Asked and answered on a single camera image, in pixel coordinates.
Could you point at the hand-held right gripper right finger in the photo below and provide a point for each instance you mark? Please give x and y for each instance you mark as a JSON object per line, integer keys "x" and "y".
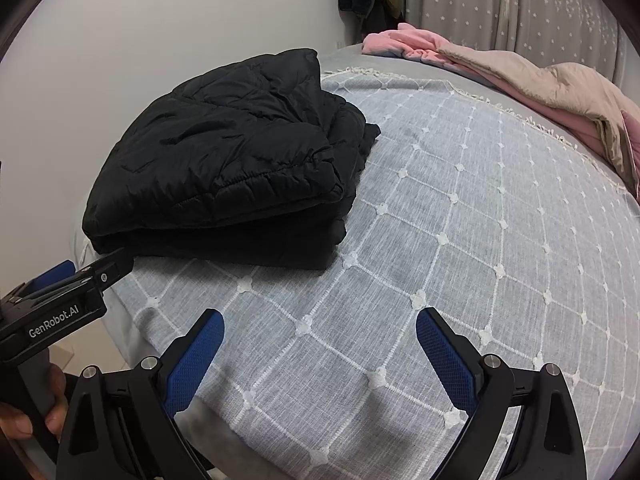
{"x": 445, "y": 355}

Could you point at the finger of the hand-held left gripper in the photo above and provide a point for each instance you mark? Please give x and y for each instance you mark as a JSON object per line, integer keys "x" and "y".
{"x": 55, "y": 272}
{"x": 115, "y": 262}

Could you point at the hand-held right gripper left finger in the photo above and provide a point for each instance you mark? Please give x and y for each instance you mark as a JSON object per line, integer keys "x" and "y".
{"x": 195, "y": 360}

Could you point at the black puffer jacket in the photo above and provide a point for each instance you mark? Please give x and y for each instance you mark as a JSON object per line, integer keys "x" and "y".
{"x": 225, "y": 160}

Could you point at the person's left hand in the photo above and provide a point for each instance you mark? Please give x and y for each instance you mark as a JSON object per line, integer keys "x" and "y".
{"x": 59, "y": 405}

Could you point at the grey checked bed blanket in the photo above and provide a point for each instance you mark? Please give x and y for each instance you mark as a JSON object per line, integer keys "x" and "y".
{"x": 450, "y": 260}

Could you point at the beige quilt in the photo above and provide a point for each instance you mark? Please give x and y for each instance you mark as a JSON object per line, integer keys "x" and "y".
{"x": 550, "y": 85}

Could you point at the grey bed sheet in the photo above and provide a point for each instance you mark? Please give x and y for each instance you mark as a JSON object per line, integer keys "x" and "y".
{"x": 345, "y": 57}

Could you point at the pink quilt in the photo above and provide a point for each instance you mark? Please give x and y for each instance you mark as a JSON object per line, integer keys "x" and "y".
{"x": 400, "y": 42}

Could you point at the grey star print curtain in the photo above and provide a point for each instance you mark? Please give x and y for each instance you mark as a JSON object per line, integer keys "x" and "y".
{"x": 550, "y": 10}

